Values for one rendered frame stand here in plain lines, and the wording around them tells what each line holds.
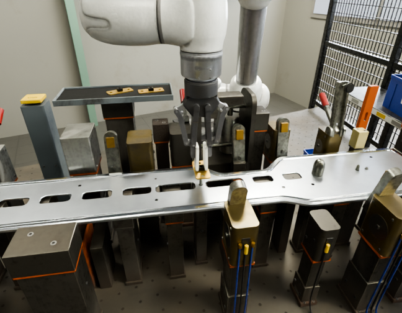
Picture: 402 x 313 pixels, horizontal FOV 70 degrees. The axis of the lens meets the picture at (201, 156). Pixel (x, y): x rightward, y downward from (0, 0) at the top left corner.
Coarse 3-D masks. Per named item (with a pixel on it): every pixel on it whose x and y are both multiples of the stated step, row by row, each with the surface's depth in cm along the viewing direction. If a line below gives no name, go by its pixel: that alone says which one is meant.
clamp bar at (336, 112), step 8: (336, 88) 88; (344, 88) 85; (352, 88) 85; (336, 96) 89; (344, 96) 89; (336, 104) 89; (344, 104) 90; (336, 112) 90; (344, 112) 90; (336, 120) 92
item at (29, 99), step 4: (28, 96) 92; (32, 96) 92; (36, 96) 92; (40, 96) 92; (44, 96) 94; (20, 100) 89; (24, 100) 90; (28, 100) 90; (32, 100) 90; (36, 100) 90; (40, 100) 90
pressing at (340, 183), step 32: (288, 160) 89; (352, 160) 89; (384, 160) 89; (0, 192) 76; (32, 192) 76; (64, 192) 76; (96, 192) 76; (192, 192) 76; (224, 192) 76; (256, 192) 76; (288, 192) 76; (320, 192) 76; (352, 192) 76; (0, 224) 65; (32, 224) 66
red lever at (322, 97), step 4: (320, 96) 99; (324, 96) 98; (320, 100) 99; (324, 100) 98; (324, 104) 97; (328, 104) 97; (324, 108) 97; (328, 108) 96; (328, 112) 96; (328, 116) 96; (336, 124) 94; (336, 128) 93; (336, 132) 93
